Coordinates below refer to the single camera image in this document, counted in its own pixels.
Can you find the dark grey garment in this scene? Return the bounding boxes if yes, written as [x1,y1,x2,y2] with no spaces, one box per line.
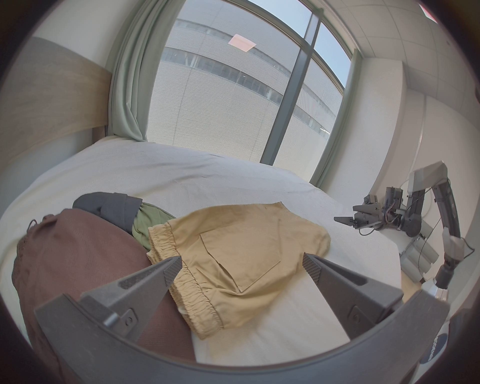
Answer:
[72,192,144,238]

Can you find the bed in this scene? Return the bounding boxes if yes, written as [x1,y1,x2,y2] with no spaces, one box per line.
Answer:
[0,35,402,366]

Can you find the window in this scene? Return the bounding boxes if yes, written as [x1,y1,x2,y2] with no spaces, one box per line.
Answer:
[144,0,355,184]

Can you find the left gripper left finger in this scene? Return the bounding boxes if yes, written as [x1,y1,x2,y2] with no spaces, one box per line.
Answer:
[80,256,184,342]

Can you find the grey-green curtain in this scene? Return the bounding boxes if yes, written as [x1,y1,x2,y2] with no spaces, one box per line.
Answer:
[310,48,364,188]
[106,0,188,143]

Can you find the tan shorts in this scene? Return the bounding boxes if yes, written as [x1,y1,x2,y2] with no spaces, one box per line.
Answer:
[146,201,331,340]

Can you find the green garment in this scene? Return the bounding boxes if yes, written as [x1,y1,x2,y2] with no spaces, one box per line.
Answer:
[130,202,177,251]

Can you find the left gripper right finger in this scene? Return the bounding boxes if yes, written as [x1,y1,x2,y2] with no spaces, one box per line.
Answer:
[302,253,404,341]

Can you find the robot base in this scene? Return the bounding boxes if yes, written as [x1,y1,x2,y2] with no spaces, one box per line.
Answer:
[398,238,452,366]

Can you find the brown garment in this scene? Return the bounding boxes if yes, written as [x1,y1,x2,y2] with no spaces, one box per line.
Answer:
[11,208,197,377]

